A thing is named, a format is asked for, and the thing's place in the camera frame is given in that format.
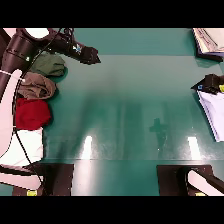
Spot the black folded garment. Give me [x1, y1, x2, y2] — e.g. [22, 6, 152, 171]
[195, 45, 224, 63]

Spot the beige folded garment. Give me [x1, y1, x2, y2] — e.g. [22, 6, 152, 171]
[192, 27, 224, 54]

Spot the dark green garment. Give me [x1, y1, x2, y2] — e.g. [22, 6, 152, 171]
[29, 52, 68, 78]

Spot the pale lilac white garment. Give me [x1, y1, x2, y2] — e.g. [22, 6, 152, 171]
[197, 89, 224, 143]

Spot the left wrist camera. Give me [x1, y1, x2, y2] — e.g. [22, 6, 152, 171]
[61, 27, 76, 41]

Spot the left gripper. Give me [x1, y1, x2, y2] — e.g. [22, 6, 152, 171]
[72, 42, 102, 65]

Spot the brown garment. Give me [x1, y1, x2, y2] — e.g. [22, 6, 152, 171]
[17, 71, 58, 101]

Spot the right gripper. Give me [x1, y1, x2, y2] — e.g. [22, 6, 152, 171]
[190, 73, 221, 95]

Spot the red garment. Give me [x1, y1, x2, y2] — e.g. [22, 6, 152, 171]
[14, 97, 53, 132]

